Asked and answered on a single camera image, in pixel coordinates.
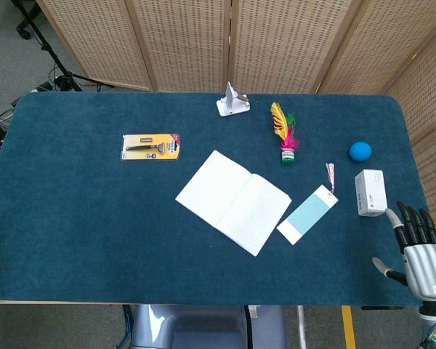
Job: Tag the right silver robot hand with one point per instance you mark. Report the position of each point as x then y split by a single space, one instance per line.
425 269

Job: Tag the wooden woven folding screen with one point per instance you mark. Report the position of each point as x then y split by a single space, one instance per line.
276 40

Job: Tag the dark blue table mat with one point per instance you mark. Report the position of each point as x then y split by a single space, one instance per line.
94 225

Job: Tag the razor in yellow blister pack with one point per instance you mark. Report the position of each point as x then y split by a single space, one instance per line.
150 146

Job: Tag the white cardboard box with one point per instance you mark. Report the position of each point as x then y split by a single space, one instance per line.
371 192

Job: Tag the grey-blue robot torso base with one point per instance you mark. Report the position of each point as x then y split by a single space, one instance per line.
207 327

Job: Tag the white table leg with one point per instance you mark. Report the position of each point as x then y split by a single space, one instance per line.
302 327

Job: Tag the blue foam ball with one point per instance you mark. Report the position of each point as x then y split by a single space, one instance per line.
360 151

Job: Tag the open white lined notebook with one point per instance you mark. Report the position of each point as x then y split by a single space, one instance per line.
232 201

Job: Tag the colourful feather shuttlecock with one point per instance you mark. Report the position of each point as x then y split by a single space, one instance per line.
285 132

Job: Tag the white folding phone stand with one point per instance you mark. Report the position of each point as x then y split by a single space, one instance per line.
232 103

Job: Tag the black tripod stand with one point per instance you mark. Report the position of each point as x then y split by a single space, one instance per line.
60 65

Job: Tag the light blue bookmark with tassel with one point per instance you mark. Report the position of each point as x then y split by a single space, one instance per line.
309 214

